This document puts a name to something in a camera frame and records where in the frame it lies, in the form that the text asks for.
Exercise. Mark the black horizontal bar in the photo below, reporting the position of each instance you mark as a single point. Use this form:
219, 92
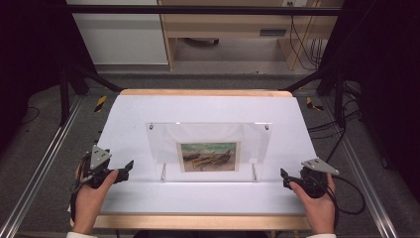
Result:
198, 10

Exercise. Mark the clear acrylic photo frame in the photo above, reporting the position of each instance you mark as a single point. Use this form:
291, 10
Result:
208, 152

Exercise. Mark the person's right hand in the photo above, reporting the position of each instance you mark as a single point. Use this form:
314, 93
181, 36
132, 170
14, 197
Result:
315, 211

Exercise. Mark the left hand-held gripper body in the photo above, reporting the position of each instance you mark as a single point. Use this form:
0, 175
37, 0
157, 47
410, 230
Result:
98, 158

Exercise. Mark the white board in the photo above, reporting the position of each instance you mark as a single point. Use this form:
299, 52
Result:
198, 198

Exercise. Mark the person's left hand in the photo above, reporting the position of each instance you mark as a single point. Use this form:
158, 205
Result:
89, 201

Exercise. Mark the black curtain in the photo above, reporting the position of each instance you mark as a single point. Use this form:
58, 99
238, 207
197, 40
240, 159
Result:
386, 82
29, 49

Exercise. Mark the black metal stand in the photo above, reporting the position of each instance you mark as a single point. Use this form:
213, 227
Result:
338, 95
64, 95

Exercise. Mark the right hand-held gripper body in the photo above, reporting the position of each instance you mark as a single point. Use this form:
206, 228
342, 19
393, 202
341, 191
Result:
315, 180

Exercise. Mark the white cabinet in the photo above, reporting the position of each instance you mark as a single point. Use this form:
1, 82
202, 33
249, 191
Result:
122, 36

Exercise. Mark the light wooden desk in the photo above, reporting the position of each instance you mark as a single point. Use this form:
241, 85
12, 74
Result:
228, 24

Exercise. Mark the aluminium rail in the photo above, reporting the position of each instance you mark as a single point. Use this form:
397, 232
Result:
43, 162
363, 172

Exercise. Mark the wooden table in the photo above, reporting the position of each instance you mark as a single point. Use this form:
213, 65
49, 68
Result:
198, 222

